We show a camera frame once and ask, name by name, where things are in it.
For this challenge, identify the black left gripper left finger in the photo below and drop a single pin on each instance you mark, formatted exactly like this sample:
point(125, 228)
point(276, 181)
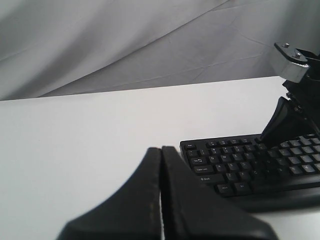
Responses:
point(131, 213)

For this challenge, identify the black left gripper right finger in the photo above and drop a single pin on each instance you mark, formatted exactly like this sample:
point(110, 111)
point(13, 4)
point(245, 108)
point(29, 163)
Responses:
point(192, 211)

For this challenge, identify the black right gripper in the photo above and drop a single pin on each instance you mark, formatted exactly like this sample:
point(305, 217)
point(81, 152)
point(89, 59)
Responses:
point(301, 114)

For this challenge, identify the black Acer keyboard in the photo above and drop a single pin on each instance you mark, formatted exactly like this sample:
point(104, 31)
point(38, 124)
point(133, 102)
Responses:
point(254, 177)

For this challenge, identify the grey backdrop cloth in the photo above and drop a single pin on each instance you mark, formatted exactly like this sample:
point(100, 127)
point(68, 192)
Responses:
point(65, 47)

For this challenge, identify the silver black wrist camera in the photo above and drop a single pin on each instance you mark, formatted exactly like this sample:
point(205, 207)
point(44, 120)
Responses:
point(288, 62)

